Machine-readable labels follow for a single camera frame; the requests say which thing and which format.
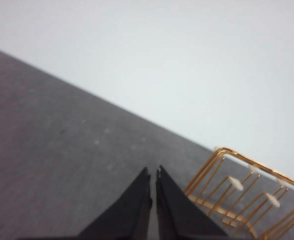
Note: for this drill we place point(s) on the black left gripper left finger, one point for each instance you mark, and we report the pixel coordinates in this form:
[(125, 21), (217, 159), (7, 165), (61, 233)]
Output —
[(127, 219)]

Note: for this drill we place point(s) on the gold wire cup rack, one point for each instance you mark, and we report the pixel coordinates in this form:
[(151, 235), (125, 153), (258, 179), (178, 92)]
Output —
[(247, 193)]

